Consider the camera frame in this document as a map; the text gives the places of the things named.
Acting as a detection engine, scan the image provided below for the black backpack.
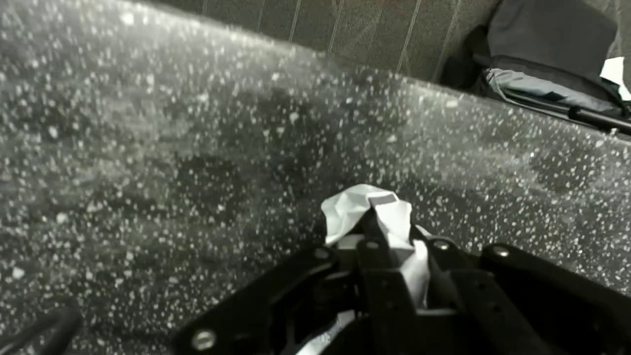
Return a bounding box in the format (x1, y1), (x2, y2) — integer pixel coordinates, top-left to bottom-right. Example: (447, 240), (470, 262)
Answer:
(468, 0), (631, 138)

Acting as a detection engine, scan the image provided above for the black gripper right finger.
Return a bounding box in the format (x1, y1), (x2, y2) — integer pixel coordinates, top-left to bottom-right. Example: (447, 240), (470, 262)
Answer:
(411, 224), (631, 355)

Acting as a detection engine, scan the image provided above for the white tissue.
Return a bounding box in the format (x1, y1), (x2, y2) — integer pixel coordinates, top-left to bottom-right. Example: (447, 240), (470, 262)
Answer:
(317, 181), (433, 311)

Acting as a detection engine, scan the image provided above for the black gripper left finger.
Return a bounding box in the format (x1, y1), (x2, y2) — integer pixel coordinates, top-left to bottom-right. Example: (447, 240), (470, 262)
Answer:
(169, 195), (421, 355)

